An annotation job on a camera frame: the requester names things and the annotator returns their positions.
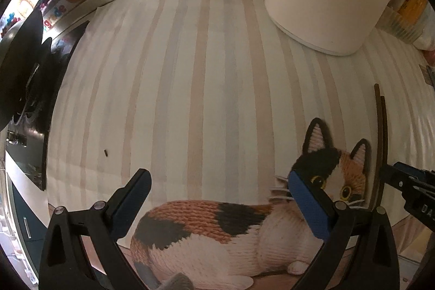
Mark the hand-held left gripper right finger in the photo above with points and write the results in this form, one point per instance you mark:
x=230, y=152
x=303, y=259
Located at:
x=309, y=205

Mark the striped cat print mat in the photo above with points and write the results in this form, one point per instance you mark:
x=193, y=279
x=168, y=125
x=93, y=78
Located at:
x=210, y=89

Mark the dark cabinet drawer front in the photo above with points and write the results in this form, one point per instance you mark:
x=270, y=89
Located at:
x=23, y=225

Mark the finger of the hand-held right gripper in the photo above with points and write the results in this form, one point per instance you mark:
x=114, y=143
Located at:
x=414, y=188

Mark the colourful letter wall sticker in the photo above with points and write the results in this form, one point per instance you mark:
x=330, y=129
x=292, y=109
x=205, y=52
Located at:
x=52, y=18

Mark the clear plastic food container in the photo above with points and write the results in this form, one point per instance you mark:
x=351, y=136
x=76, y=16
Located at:
x=407, y=11

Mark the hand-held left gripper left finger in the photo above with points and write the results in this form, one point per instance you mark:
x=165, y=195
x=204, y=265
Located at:
x=131, y=208

